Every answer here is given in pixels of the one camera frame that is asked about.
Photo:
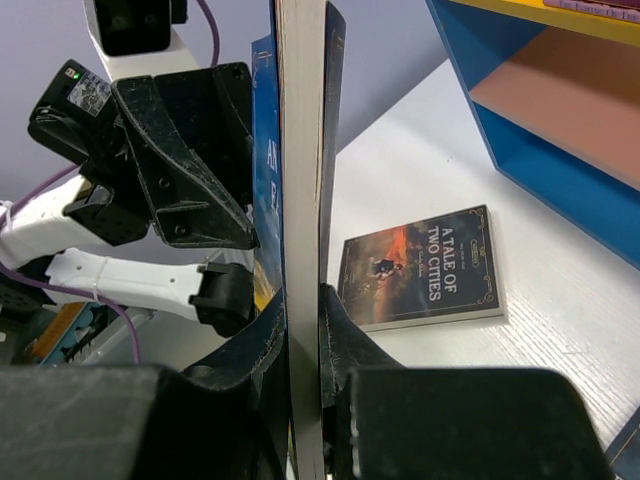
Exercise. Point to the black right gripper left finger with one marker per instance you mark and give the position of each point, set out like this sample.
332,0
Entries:
224,417

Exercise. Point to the Tale of Two Cities book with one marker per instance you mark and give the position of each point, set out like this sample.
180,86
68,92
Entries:
434,271

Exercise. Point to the pink red spine book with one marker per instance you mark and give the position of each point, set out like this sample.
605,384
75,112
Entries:
618,12

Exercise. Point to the Nineteen Eighty-Four dark book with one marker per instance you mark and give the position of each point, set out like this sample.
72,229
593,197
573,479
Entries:
623,452

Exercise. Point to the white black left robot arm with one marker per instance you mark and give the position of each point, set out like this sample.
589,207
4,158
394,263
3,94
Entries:
46,258

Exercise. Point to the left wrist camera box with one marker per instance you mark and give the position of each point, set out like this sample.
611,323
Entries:
138,38

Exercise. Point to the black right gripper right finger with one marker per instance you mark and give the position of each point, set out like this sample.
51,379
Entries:
383,420

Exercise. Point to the blue yellow wooden bookshelf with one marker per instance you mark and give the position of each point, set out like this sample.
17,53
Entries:
555,94

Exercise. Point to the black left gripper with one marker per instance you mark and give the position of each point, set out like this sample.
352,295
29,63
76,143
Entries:
190,134

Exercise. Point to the Animal Farm blue book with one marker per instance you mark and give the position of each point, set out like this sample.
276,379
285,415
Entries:
296,79

